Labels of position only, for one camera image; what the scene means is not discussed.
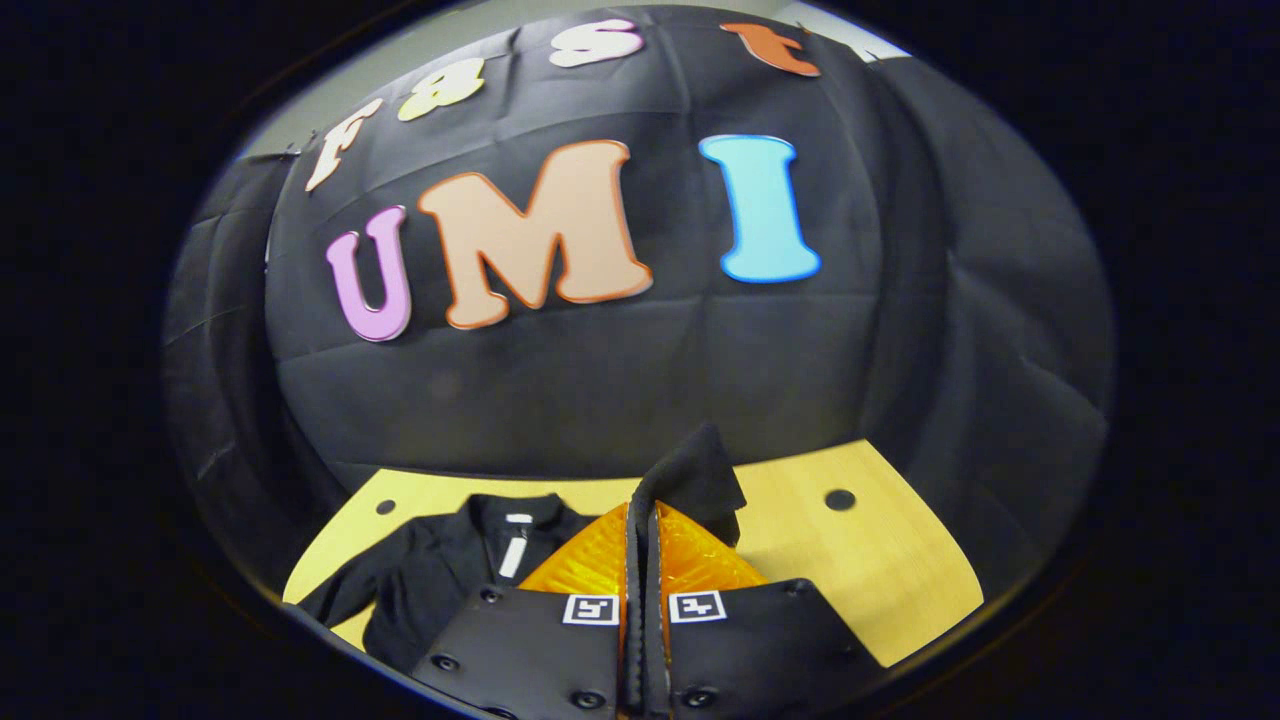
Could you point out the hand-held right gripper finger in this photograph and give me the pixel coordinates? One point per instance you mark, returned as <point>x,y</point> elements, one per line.
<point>654,640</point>
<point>634,640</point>

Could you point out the black polo shirt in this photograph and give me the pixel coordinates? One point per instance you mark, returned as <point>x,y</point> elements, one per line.
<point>430,580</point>

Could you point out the black backdrop cloth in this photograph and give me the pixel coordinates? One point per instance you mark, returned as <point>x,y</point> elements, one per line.
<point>600,380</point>

